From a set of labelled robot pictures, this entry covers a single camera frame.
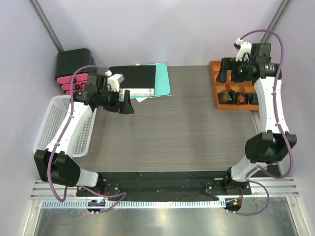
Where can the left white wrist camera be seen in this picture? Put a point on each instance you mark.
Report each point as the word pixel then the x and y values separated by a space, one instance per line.
pixel 113 81

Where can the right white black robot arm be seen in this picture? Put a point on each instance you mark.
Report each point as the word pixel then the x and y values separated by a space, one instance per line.
pixel 274 140

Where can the black pink drawer organizer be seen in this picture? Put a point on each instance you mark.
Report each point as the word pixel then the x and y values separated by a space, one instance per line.
pixel 67 63

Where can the black notebook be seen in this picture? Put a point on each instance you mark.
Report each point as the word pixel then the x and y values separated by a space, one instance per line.
pixel 138 79

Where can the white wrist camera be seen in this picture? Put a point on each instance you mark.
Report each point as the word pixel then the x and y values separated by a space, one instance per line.
pixel 244 50
pixel 113 81

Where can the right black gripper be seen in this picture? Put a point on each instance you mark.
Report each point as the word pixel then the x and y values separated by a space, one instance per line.
pixel 230 64

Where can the orange compartment tray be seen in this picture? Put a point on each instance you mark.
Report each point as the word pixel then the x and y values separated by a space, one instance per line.
pixel 230 95

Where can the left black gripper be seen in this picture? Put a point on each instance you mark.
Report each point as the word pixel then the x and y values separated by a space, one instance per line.
pixel 124 107

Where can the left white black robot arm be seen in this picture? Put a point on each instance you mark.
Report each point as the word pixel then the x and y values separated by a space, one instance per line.
pixel 55 163

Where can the white perforated plastic basket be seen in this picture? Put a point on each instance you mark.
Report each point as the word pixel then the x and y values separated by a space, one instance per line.
pixel 54 116

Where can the rolled tie orange leaf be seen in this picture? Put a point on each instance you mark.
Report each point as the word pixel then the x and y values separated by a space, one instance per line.
pixel 239 98

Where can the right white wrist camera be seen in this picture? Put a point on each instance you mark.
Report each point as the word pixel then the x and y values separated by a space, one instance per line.
pixel 244 50

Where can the rolled dark blue tie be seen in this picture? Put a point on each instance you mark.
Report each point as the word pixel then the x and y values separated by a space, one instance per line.
pixel 252 98

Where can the white slotted cable duct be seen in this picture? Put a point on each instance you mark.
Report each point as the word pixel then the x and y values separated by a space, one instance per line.
pixel 94 204

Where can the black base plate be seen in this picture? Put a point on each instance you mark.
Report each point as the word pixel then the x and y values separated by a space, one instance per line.
pixel 203 183

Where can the aluminium rail frame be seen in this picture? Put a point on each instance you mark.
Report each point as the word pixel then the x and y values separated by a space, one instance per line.
pixel 284 187

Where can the floral patterned necktie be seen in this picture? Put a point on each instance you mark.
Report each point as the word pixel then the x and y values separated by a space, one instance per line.
pixel 224 98

